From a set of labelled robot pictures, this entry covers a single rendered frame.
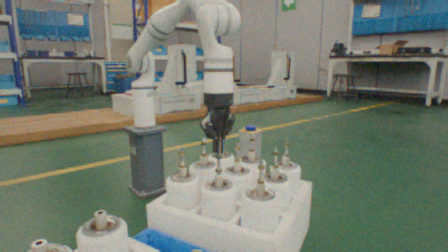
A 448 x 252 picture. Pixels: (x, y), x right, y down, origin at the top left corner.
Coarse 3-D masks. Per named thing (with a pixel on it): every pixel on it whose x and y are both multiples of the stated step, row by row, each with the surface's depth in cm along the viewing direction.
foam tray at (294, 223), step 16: (304, 192) 87; (160, 208) 77; (176, 208) 77; (192, 208) 77; (240, 208) 77; (288, 208) 77; (304, 208) 86; (160, 224) 78; (176, 224) 75; (192, 224) 73; (208, 224) 70; (224, 224) 70; (240, 224) 74; (288, 224) 69; (304, 224) 90; (192, 240) 74; (208, 240) 71; (224, 240) 69; (240, 240) 66; (256, 240) 64; (272, 240) 63; (288, 240) 70
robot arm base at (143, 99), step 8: (136, 96) 117; (144, 96) 117; (152, 96) 120; (136, 104) 118; (144, 104) 118; (152, 104) 121; (136, 112) 119; (144, 112) 119; (152, 112) 121; (136, 120) 120; (144, 120) 119; (152, 120) 122; (136, 128) 121; (144, 128) 120
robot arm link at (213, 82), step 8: (208, 72) 67; (216, 72) 66; (224, 72) 66; (232, 72) 68; (208, 80) 67; (216, 80) 66; (224, 80) 66; (232, 80) 68; (192, 88) 70; (200, 88) 70; (208, 88) 67; (216, 88) 66; (224, 88) 67; (232, 88) 68
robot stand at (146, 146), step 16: (128, 128) 122; (160, 128) 122; (144, 144) 119; (160, 144) 124; (144, 160) 120; (160, 160) 125; (144, 176) 122; (160, 176) 126; (144, 192) 123; (160, 192) 127
